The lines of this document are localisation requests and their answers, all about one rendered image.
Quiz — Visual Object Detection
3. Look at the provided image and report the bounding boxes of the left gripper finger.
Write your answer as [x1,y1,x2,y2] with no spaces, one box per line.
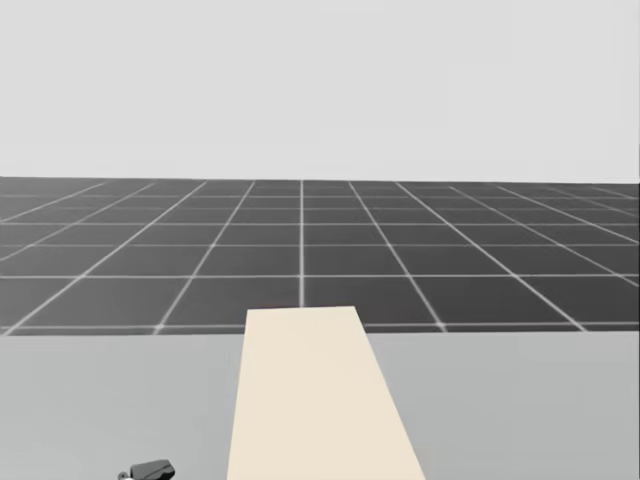
[118,459,177,480]

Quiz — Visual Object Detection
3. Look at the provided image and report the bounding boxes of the tall board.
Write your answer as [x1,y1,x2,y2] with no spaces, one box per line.
[226,305,428,480]

